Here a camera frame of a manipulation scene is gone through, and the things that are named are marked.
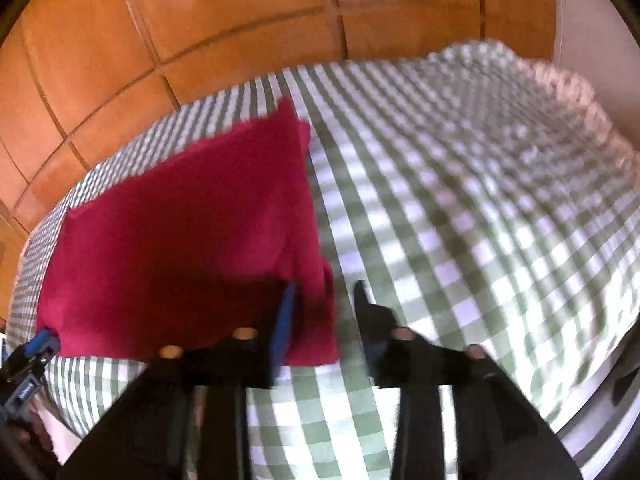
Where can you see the green white checked bedsheet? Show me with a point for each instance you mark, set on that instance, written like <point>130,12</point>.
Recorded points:
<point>450,185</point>

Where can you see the wooden panelled wardrobe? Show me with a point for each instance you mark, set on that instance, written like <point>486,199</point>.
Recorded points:
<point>200,15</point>

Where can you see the maroon long-sleeved shirt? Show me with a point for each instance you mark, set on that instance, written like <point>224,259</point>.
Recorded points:
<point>190,240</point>

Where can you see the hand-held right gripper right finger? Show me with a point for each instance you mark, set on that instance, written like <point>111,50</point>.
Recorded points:
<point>369,325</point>

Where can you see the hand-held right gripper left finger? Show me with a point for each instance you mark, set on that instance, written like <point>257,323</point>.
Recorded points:
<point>282,325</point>

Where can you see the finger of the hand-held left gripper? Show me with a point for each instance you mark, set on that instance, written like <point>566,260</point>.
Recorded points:
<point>47,342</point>

